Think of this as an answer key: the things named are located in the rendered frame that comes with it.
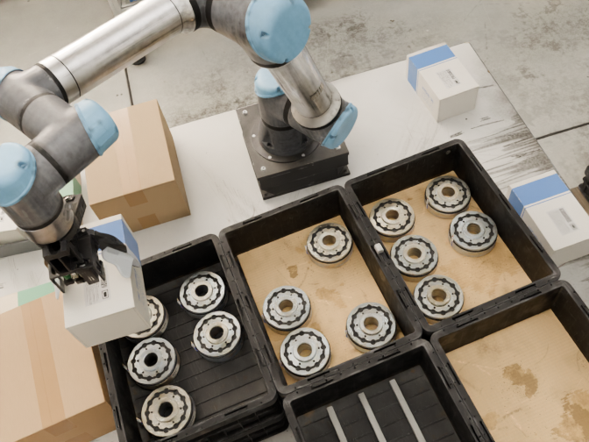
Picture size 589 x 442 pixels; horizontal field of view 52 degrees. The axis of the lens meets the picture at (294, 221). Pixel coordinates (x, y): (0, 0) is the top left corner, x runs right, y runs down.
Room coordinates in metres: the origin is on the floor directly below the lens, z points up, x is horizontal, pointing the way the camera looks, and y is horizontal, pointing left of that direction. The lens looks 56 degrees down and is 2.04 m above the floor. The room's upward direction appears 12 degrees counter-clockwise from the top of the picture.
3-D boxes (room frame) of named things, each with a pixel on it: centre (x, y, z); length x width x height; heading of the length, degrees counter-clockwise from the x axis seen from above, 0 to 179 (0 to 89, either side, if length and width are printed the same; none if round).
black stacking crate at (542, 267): (0.65, -0.31, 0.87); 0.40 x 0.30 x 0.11; 12
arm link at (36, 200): (0.57, 0.36, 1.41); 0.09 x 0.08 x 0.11; 130
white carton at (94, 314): (0.59, 0.36, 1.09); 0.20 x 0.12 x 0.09; 6
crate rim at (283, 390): (0.59, -0.01, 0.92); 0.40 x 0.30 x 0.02; 12
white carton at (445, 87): (1.23, -0.49, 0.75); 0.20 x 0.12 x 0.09; 10
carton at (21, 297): (0.79, 0.63, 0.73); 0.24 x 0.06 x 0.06; 97
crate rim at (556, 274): (0.65, -0.31, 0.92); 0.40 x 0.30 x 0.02; 12
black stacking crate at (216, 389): (0.53, 0.28, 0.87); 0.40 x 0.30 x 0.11; 12
